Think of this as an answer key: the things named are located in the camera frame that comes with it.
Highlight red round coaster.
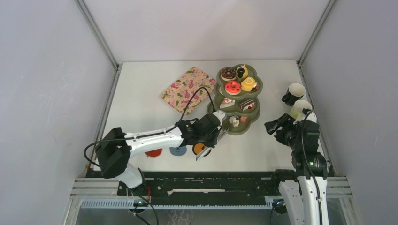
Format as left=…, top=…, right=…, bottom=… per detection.
left=145, top=149, right=162, bottom=158

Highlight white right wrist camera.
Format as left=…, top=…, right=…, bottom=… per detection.
left=304, top=110, right=318, bottom=123

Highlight blue-grey round coaster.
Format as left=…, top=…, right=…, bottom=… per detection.
left=169, top=146, right=187, bottom=157

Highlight red layered cake slice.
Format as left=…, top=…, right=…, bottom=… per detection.
left=240, top=116, right=249, bottom=123

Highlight chocolate donut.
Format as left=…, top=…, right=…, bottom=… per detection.
left=220, top=67, right=237, bottom=82

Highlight black mug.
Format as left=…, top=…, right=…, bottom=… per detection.
left=282, top=83, right=306, bottom=106

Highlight yellow fruit cake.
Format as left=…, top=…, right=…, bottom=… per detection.
left=237, top=64, right=248, bottom=79

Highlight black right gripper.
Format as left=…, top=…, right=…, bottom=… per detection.
left=264, top=112, right=300, bottom=150

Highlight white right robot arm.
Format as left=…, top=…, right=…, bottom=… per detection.
left=264, top=111, right=329, bottom=225

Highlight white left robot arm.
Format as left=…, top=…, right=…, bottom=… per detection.
left=95, top=110, right=227, bottom=195

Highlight yellow pudding cake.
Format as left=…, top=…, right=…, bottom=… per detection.
left=241, top=76, right=257, bottom=92

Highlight red donut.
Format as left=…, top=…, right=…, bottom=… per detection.
left=224, top=80, right=242, bottom=96

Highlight orange smiley coaster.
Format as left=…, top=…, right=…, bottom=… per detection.
left=192, top=143, right=212, bottom=158

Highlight chocolate striped cake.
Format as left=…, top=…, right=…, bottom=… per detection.
left=239, top=98, right=255, bottom=111

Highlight silver serving tongs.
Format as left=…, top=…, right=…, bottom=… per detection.
left=195, top=124, right=232, bottom=161

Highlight green three-tier dessert stand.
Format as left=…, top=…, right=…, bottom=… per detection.
left=207, top=64, right=263, bottom=135

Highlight light green mug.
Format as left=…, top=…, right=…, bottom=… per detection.
left=289, top=99, right=313, bottom=120

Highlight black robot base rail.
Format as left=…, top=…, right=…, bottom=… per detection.
left=133, top=169, right=298, bottom=207

